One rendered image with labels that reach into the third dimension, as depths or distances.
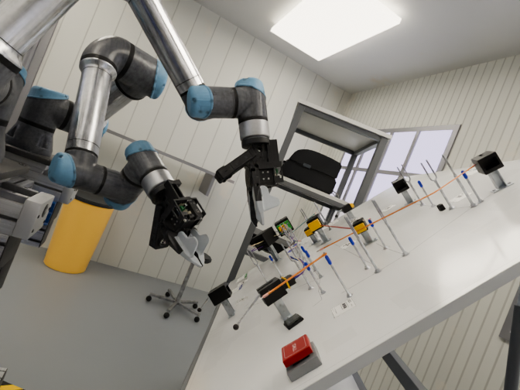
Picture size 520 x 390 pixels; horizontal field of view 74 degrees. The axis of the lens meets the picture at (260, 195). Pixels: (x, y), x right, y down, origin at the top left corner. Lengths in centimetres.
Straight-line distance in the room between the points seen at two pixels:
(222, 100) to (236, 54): 335
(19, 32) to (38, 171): 69
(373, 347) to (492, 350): 196
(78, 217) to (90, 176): 255
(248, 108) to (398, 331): 57
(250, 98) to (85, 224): 278
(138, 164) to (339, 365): 63
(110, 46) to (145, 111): 284
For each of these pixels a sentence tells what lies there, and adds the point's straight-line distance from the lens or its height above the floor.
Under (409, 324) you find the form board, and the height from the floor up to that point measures 123.
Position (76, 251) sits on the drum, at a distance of 356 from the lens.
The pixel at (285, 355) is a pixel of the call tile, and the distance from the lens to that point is 61.
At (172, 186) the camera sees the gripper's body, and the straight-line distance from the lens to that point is 85.
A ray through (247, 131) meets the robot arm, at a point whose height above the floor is 145.
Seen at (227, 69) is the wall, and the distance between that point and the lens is 411.
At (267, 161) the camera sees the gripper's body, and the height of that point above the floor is 141.
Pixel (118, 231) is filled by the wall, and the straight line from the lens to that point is 402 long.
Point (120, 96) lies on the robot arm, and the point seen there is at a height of 145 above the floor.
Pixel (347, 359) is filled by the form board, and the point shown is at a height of 115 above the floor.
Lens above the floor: 132
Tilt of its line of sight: level
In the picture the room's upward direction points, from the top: 22 degrees clockwise
